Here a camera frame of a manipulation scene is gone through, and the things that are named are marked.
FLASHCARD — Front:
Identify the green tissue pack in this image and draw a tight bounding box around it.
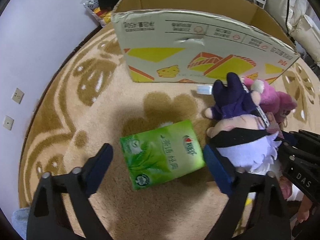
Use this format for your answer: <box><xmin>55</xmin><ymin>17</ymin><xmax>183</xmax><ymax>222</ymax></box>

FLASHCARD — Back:
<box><xmin>120</xmin><ymin>120</ymin><xmax>206</xmax><ymax>191</ymax></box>

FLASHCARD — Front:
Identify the wall socket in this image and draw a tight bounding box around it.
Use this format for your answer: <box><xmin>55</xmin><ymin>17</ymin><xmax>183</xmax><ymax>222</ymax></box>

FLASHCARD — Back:
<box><xmin>11</xmin><ymin>88</ymin><xmax>24</xmax><ymax>104</ymax></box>
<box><xmin>3</xmin><ymin>115</ymin><xmax>14</xmax><ymax>131</ymax></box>

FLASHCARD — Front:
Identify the open cardboard box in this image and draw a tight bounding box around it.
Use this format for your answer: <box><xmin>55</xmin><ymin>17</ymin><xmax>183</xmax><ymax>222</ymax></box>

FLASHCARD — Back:
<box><xmin>111</xmin><ymin>0</ymin><xmax>299</xmax><ymax>83</ymax></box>

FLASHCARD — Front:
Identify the purple haired plush doll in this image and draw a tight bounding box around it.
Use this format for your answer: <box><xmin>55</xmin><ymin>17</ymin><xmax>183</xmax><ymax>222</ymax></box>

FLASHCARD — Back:
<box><xmin>204</xmin><ymin>72</ymin><xmax>281</xmax><ymax>175</ymax></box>

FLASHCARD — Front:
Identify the small white eraser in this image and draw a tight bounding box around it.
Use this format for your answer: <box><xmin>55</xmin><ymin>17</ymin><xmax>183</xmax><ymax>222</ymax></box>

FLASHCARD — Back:
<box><xmin>196</xmin><ymin>85</ymin><xmax>213</xmax><ymax>95</ymax></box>

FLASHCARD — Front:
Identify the lower wall socket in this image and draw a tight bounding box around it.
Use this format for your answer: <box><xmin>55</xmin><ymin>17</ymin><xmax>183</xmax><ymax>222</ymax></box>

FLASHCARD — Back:
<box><xmin>3</xmin><ymin>115</ymin><xmax>14</xmax><ymax>131</ymax></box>

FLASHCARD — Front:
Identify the upper wall socket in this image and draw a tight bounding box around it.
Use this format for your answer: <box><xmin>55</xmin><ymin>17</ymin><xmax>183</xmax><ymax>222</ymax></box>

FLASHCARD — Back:
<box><xmin>11</xmin><ymin>88</ymin><xmax>24</xmax><ymax>104</ymax></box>

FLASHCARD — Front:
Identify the bag of plush toys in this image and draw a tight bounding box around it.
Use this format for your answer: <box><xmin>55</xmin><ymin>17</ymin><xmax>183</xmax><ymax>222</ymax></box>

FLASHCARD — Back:
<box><xmin>81</xmin><ymin>0</ymin><xmax>111</xmax><ymax>27</ymax></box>

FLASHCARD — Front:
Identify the pink bear plush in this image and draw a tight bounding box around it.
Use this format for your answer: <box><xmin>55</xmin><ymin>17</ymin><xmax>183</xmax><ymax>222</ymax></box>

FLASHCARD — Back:
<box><xmin>242</xmin><ymin>77</ymin><xmax>297</xmax><ymax>123</ymax></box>

